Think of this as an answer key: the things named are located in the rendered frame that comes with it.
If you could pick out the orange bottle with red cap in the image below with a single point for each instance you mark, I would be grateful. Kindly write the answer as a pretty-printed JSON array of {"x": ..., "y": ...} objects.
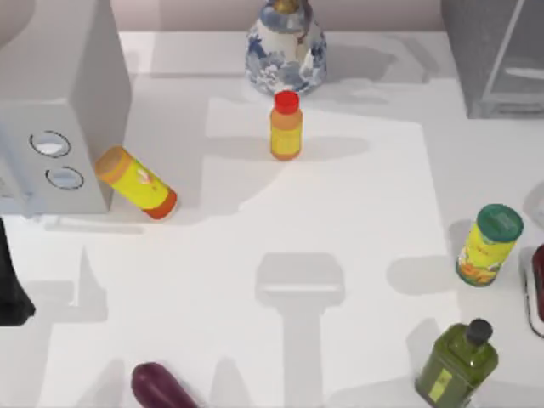
[{"x": 285, "y": 132}]

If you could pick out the yellow and orange can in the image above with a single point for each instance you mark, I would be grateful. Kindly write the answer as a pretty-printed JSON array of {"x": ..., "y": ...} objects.
[{"x": 138, "y": 183}]

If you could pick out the blue and white porcelain vase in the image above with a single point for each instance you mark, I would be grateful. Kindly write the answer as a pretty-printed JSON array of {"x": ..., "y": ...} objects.
[{"x": 285, "y": 59}]

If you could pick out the lower microwave knob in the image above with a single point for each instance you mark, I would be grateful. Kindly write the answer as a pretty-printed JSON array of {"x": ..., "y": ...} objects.
[{"x": 64, "y": 177}]

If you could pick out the microwave knob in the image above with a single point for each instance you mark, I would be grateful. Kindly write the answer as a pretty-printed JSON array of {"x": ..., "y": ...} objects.
[
  {"x": 49, "y": 144},
  {"x": 64, "y": 177}
]

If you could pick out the purple eggplant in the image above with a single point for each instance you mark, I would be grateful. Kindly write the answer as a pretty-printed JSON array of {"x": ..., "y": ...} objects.
[{"x": 159, "y": 387}]

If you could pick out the yellow can with green lid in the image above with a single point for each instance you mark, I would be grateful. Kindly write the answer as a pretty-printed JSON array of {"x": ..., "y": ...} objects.
[{"x": 489, "y": 246}]

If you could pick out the upper microwave knob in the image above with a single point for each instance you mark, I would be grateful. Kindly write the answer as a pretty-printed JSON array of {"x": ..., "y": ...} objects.
[{"x": 49, "y": 144}]

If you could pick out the green square bottle black cap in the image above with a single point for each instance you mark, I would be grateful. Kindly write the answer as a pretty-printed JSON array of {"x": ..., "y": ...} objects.
[{"x": 457, "y": 365}]

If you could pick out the grey cabinet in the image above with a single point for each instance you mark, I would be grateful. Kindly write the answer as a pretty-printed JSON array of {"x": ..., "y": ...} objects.
[{"x": 497, "y": 55}]

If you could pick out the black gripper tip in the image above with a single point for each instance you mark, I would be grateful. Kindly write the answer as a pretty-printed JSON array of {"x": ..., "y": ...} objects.
[{"x": 10, "y": 285}]

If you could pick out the dark red stapler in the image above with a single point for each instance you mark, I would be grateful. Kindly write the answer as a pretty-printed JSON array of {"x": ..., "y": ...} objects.
[{"x": 539, "y": 282}]

